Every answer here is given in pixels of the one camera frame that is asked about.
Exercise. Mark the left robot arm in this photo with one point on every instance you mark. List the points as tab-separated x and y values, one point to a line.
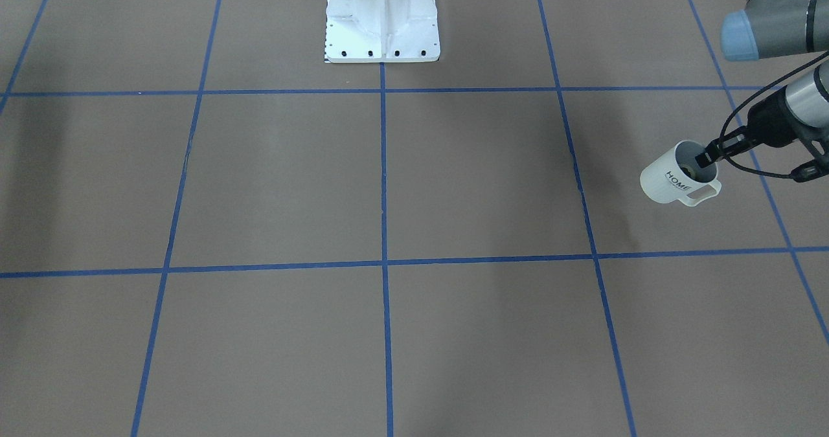
792	109

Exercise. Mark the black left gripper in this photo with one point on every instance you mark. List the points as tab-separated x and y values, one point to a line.
769	121

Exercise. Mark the white ribbed mug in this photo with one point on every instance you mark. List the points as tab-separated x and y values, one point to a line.
664	182

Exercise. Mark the yellow lemon slice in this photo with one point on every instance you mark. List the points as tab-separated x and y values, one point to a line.
691	172

